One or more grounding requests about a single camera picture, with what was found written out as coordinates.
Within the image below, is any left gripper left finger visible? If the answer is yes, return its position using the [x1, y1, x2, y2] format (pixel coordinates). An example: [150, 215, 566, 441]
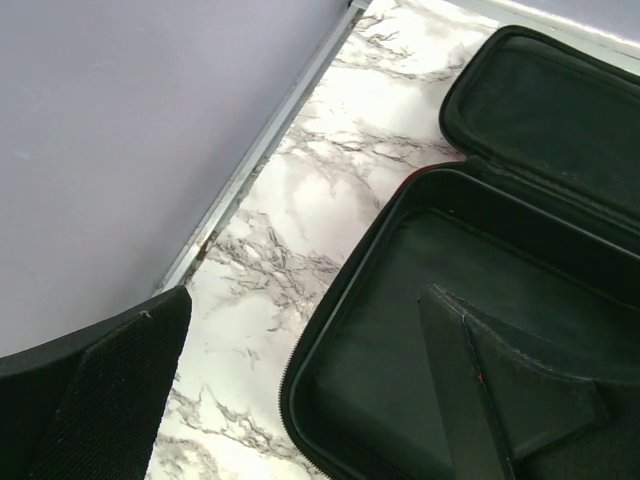
[1, 287, 192, 479]

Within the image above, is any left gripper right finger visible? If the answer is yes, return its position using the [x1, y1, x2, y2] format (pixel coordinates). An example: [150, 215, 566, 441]
[418, 284, 609, 479]

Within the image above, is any red black medicine case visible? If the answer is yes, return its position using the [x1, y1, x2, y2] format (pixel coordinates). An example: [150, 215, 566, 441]
[279, 26, 639, 479]

